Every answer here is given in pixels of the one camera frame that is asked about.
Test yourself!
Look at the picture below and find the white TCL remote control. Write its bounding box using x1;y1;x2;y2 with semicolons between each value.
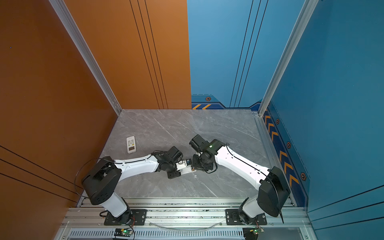
179;166;196;175

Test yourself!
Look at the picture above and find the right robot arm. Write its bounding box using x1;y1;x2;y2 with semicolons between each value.
189;135;291;225

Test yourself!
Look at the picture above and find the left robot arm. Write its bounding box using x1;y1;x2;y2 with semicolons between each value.
82;147;191;225

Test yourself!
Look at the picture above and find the left green circuit board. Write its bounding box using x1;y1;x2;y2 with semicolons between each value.
114;228;135;240

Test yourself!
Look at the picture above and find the green circuit board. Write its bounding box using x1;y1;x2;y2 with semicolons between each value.
114;228;135;240
243;228;265;240

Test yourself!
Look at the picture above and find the right green circuit board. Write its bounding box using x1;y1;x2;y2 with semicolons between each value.
243;228;265;240

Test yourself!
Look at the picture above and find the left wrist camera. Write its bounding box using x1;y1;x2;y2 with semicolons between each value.
176;159;192;171

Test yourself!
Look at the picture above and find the aluminium rail frame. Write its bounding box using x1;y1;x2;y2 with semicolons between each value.
56;198;316;240

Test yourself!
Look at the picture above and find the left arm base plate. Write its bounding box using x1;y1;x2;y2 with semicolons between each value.
100;209;148;227

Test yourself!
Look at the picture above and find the clear cable on rail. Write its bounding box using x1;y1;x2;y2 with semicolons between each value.
149;221;223;231

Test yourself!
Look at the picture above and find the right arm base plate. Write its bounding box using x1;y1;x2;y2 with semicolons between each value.
225;209;268;226

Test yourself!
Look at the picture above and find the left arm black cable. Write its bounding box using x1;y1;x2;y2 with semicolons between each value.
74;157;116;199

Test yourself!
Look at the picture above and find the right aluminium corner post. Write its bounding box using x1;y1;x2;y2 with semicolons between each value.
258;0;319;117

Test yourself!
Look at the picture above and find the aluminium corner post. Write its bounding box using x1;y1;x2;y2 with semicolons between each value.
258;0;319;117
49;0;122;116

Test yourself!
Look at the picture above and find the left aluminium corner post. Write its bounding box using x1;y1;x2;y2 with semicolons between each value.
49;0;122;116

